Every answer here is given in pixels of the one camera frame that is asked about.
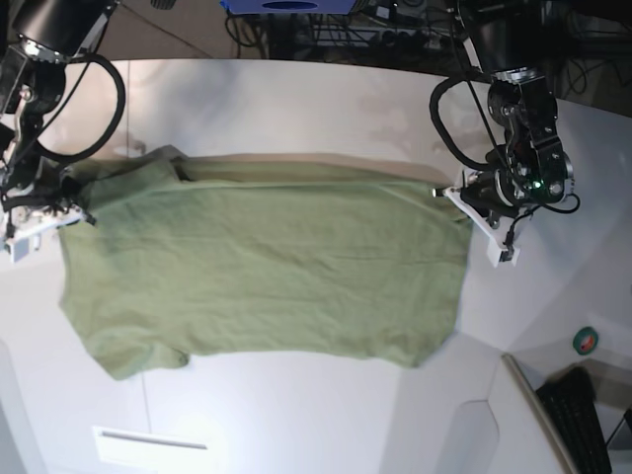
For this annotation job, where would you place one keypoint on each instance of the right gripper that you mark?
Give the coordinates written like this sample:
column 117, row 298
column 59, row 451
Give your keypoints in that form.
column 31, row 191

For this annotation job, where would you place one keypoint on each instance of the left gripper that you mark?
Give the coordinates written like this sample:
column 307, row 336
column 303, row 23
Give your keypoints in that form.
column 491, row 194

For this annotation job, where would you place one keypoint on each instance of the green t-shirt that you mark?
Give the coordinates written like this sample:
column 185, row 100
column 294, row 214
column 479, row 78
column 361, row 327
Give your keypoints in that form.
column 200, row 257

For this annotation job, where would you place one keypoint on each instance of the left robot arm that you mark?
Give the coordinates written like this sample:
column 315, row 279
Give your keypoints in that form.
column 530, row 169

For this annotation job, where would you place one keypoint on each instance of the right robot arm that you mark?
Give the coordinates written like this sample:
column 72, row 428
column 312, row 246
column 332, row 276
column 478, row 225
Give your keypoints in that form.
column 39, row 39

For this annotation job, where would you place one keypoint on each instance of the power strip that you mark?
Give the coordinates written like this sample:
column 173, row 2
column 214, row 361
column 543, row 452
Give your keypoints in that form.
column 415, row 40

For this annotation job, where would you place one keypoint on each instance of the green tape roll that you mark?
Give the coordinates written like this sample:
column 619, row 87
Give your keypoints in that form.
column 585, row 341

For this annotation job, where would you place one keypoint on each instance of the black keyboard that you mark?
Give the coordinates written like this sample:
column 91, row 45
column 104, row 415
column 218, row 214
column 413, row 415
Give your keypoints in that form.
column 569, row 404

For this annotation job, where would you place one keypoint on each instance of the blue box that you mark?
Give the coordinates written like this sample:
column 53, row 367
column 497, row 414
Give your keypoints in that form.
column 241, row 7

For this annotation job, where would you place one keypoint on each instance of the white slotted plate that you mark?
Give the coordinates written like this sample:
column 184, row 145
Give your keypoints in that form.
column 152, row 452

